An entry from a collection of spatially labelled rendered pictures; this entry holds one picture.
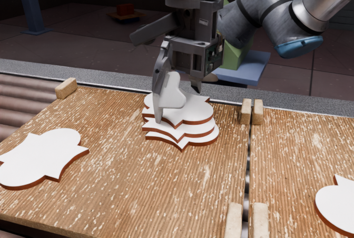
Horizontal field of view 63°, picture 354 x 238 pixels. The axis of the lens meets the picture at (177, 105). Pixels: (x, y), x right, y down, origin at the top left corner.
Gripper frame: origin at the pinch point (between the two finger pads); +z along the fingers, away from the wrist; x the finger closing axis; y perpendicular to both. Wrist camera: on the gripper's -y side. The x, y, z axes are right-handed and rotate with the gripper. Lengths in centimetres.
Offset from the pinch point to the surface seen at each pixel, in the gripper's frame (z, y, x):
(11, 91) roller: 4.9, -41.7, -10.2
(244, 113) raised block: 0.2, 11.7, 4.7
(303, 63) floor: 96, -27, 297
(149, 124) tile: 0.7, -0.9, -7.1
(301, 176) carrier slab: 2.7, 24.1, -3.0
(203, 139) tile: 1.7, 8.4, -4.6
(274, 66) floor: 96, -51, 269
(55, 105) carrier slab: 2.7, -23.7, -10.3
